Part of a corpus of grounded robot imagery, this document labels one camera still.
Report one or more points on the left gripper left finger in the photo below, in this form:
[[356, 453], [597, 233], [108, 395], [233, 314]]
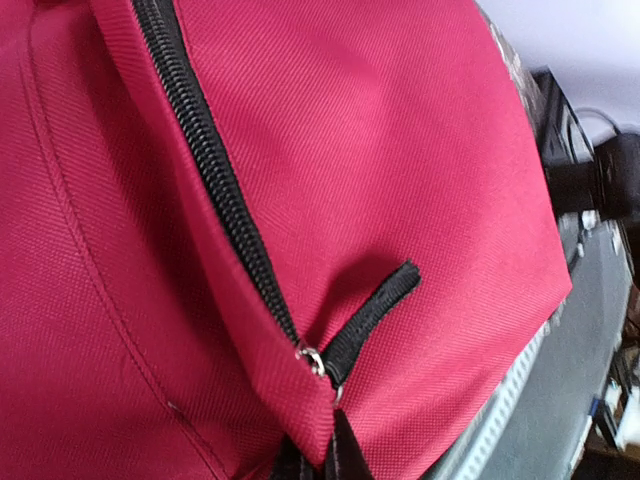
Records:
[[291, 464]]

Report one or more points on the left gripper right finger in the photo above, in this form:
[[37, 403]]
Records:
[[345, 460]]

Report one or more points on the red student backpack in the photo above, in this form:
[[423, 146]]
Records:
[[223, 220]]

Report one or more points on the white slotted cable duct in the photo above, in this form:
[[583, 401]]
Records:
[[468, 456]]

